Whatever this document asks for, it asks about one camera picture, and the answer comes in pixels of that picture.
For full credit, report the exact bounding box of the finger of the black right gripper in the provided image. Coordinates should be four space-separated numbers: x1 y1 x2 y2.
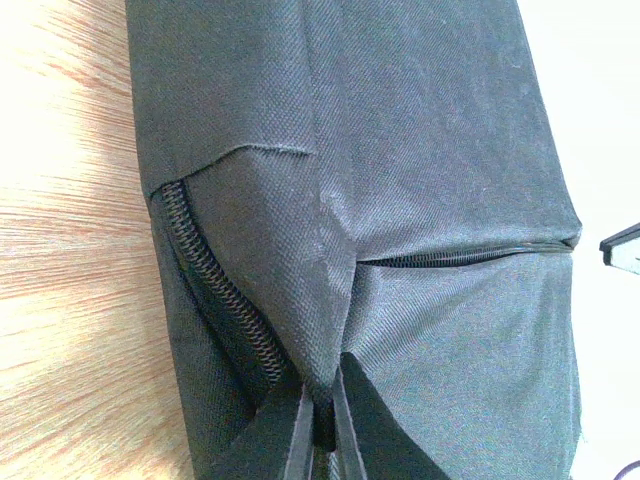
599 223 640 275

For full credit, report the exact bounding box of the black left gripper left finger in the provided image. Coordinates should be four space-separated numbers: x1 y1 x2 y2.
197 377 314 480

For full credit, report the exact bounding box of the black student backpack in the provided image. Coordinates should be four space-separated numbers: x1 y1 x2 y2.
126 1 581 479

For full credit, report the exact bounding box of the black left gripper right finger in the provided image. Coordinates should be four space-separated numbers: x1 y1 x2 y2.
333 353 448 479

